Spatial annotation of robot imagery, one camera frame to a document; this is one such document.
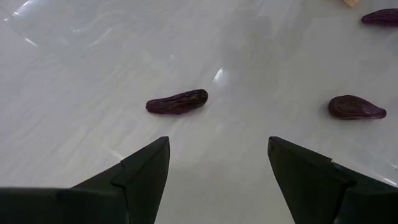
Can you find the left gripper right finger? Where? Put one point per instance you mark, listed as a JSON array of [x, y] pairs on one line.
[[311, 186]]

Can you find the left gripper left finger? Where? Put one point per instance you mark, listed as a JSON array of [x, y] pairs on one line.
[[140, 186]]

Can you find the purple eggplant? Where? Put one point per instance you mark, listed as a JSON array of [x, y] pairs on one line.
[[177, 102]]

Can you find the garlic bulb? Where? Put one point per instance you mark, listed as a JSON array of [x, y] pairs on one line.
[[351, 2]]

